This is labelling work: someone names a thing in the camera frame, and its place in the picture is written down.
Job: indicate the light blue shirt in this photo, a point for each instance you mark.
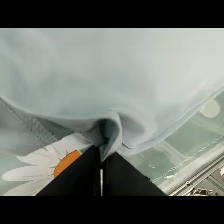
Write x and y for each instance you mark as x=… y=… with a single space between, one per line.
x=110 y=73

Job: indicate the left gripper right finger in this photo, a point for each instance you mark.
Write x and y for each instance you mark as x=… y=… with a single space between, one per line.
x=130 y=178

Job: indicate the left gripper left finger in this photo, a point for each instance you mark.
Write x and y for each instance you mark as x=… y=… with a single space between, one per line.
x=78 y=176

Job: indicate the silver frame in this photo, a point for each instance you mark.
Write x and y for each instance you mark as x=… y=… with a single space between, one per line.
x=203 y=181

